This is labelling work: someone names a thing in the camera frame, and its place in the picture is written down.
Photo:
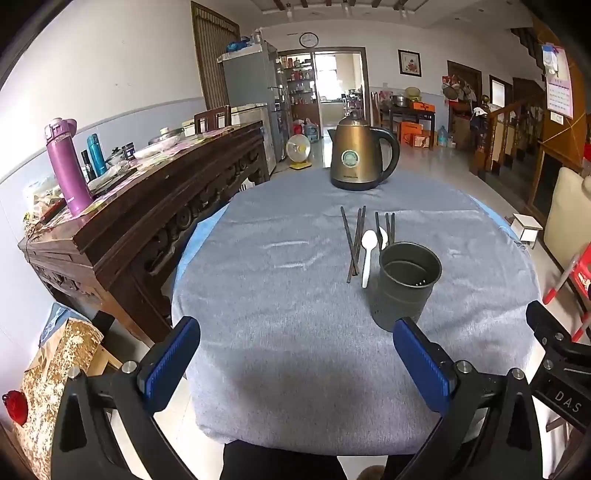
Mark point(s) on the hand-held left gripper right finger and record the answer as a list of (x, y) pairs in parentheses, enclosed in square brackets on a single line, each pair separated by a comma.
[(425, 369)]

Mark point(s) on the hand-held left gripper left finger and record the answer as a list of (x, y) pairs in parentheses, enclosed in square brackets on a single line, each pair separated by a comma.
[(171, 360)]

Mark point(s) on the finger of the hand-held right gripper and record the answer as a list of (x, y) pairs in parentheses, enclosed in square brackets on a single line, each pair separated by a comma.
[(547, 327)]

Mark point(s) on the grey metal utensil holder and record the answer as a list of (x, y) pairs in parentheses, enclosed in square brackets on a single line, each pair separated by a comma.
[(401, 300)]

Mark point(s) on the small white plastic spoon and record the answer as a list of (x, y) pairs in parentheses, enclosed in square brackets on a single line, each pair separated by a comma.
[(383, 237)]

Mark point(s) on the large white plastic spoon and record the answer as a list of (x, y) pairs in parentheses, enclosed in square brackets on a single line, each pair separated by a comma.
[(369, 240)]

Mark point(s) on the red plastic chair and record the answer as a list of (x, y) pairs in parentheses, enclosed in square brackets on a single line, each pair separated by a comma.
[(581, 272)]

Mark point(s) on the small white stool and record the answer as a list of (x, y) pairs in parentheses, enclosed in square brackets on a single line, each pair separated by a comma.
[(526, 221)]

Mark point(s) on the cream sofa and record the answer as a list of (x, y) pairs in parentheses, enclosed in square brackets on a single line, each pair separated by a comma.
[(565, 217)]

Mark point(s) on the gold patterned bag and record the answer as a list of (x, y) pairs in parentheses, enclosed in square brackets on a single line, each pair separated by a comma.
[(51, 369)]

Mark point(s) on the grey tablecloth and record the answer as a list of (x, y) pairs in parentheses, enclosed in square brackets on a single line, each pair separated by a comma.
[(286, 300)]

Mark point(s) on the carved wooden sideboard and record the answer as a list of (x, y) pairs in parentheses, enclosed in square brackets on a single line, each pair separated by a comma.
[(138, 230)]

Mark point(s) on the red round pouch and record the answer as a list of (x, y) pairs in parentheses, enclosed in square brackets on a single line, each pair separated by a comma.
[(16, 408)]

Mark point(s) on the wooden staircase railing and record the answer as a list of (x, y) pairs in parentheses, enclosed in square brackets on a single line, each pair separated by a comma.
[(508, 124)]

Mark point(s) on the purple thermos bottle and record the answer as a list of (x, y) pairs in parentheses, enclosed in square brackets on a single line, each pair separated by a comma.
[(69, 175)]

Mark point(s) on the black bottle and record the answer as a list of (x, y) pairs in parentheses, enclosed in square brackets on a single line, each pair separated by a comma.
[(87, 166)]

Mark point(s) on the blue water jug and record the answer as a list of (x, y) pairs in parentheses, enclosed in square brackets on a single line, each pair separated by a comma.
[(442, 137)]

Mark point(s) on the teal thermos bottle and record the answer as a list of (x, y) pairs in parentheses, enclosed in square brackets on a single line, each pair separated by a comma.
[(97, 154)]

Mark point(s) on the bronze electric kettle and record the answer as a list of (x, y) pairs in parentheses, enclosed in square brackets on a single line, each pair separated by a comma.
[(355, 161)]

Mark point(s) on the metal pot with lid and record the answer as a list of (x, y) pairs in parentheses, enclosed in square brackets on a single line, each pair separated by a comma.
[(166, 137)]

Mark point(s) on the orange cardboard box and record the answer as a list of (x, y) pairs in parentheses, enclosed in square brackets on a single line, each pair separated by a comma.
[(415, 134)]

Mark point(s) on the small floor fan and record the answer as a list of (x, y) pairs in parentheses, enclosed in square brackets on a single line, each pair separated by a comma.
[(298, 150)]

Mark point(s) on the wooden chair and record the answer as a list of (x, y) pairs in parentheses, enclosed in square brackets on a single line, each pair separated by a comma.
[(212, 110)]

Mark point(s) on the white chest freezer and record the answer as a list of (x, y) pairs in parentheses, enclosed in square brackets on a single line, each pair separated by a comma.
[(249, 113)]

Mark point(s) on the dark wooden dining table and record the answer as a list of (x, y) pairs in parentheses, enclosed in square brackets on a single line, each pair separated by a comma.
[(397, 110)]

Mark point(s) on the grey refrigerator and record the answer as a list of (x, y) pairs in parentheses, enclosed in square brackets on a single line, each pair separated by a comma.
[(249, 78)]

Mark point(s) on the brown bamboo blind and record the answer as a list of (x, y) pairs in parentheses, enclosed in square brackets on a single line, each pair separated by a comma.
[(207, 60)]

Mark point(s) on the pink wall calendar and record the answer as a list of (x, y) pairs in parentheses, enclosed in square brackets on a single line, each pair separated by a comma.
[(559, 92)]

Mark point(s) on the framed wall picture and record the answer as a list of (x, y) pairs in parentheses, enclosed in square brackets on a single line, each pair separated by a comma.
[(410, 63)]

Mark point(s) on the round wall clock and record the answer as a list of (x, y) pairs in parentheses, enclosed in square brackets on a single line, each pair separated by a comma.
[(308, 40)]

